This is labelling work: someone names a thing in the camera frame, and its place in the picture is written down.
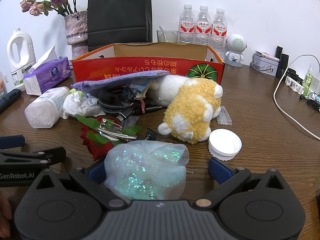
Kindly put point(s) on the grey tin box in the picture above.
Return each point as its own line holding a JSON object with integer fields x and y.
{"x": 263, "y": 66}

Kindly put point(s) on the purple fabric pouch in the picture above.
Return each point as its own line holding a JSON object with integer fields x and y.
{"x": 117, "y": 80}

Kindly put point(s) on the red artificial rose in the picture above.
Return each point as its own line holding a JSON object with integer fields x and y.
{"x": 92, "y": 140}

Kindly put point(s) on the green tissue pack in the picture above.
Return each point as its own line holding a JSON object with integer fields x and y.
{"x": 78, "y": 94}

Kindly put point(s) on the pink mottled vase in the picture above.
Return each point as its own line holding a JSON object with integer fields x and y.
{"x": 76, "y": 32}

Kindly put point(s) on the clear water bottle red label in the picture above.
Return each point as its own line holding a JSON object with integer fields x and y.
{"x": 203, "y": 26}
{"x": 187, "y": 25}
{"x": 219, "y": 30}

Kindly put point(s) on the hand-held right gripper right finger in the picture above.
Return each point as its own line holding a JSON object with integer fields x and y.
{"x": 220, "y": 170}

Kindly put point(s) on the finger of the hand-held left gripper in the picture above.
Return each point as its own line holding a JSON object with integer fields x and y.
{"x": 10, "y": 142}
{"x": 37, "y": 156}

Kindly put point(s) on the white power strip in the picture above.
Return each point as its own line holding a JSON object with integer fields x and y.
{"x": 296, "y": 85}

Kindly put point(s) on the red cardboard box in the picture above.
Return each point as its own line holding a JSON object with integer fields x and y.
{"x": 150, "y": 65}

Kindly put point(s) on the black paper bag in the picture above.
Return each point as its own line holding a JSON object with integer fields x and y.
{"x": 120, "y": 17}

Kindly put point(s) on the white detergent jug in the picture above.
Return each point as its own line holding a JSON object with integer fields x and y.
{"x": 20, "y": 62}

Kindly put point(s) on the white robot figure speaker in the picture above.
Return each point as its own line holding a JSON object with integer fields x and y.
{"x": 235, "y": 47}

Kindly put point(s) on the glass cup with spoon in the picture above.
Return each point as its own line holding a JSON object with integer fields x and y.
{"x": 167, "y": 37}

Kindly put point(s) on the person's left hand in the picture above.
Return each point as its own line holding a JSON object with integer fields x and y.
{"x": 4, "y": 211}

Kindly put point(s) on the clear cotton swab container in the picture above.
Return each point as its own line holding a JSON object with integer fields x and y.
{"x": 42, "y": 107}

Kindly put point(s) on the purple tissue pack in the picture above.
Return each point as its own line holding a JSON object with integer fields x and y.
{"x": 50, "y": 75}

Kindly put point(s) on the white charger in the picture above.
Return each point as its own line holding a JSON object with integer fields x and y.
{"x": 315, "y": 85}

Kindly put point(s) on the small black candy wrapper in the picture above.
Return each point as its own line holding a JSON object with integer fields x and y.
{"x": 151, "y": 134}

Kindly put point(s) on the crumpled white tissue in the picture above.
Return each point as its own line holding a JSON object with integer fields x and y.
{"x": 77, "y": 106}

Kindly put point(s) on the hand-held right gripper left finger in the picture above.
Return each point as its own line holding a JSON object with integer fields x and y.
{"x": 96, "y": 173}

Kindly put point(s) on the green spray bottle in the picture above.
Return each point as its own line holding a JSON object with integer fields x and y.
{"x": 308, "y": 82}

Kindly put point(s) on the black upright device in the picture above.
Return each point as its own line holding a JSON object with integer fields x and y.
{"x": 282, "y": 62}

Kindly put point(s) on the green shiny ball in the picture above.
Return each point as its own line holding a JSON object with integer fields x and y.
{"x": 145, "y": 170}

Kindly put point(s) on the white jar lid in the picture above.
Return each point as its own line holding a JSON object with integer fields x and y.
{"x": 225, "y": 143}

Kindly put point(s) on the blue snack packet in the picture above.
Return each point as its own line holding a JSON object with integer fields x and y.
{"x": 141, "y": 90}

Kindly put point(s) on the dark flat object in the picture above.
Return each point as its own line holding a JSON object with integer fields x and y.
{"x": 8, "y": 98}

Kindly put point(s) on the silver metal hair clip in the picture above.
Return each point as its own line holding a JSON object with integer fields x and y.
{"x": 113, "y": 131}

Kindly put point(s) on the yellow and white plush toy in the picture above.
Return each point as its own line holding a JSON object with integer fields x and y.
{"x": 192, "y": 110}

